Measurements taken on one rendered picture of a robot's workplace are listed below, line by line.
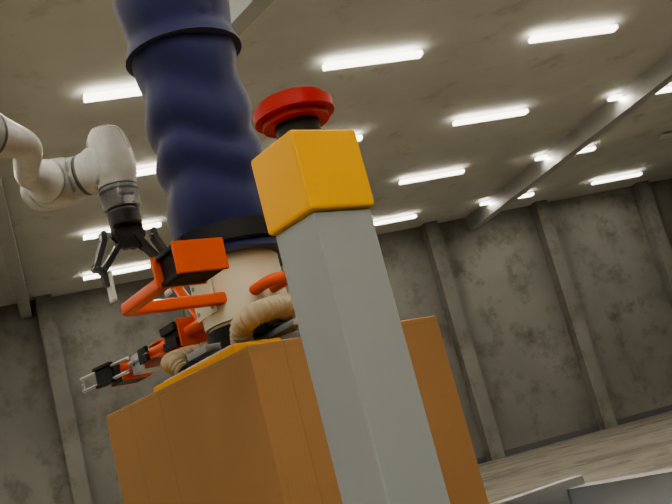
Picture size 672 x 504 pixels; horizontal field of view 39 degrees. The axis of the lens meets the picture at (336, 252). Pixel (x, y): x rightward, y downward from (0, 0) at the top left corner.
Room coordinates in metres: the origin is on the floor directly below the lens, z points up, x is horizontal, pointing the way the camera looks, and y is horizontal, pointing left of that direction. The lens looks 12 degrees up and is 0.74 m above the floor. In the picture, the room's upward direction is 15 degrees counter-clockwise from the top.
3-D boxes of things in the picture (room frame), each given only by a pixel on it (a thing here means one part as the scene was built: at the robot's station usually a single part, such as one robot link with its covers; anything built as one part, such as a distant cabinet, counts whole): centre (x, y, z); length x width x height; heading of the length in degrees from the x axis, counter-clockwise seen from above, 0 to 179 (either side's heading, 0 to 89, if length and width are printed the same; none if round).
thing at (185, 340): (2.02, 0.35, 1.07); 0.10 x 0.08 x 0.06; 127
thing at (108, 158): (2.16, 0.47, 1.55); 0.13 x 0.11 x 0.16; 74
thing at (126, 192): (2.16, 0.46, 1.45); 0.09 x 0.09 x 0.06
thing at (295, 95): (0.78, 0.00, 1.02); 0.07 x 0.07 x 0.04
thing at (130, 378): (2.30, 0.56, 1.07); 0.08 x 0.07 x 0.05; 37
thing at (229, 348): (1.76, 0.27, 0.97); 0.34 x 0.10 x 0.05; 37
